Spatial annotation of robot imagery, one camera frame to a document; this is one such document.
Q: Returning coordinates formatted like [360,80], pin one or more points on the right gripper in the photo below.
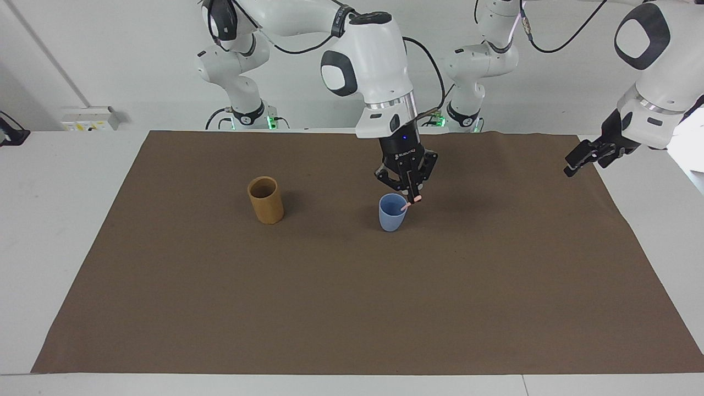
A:
[402,149]

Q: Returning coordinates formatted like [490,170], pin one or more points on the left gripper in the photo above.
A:
[620,132]

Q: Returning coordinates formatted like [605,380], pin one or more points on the pink chopstick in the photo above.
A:
[409,205]

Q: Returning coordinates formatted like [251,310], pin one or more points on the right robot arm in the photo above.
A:
[374,60]

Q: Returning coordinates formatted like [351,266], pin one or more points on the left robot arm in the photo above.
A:
[665,66]

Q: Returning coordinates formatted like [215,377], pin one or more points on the blue cup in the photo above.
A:
[391,217]

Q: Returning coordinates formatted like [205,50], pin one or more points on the brown bamboo cup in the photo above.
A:
[267,204]

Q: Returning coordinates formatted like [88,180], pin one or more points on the black stand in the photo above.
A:
[12,135]

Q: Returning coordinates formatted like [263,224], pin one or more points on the white wall socket box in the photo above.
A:
[88,119]

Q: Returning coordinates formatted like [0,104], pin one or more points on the white wall conduit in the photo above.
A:
[49,55]

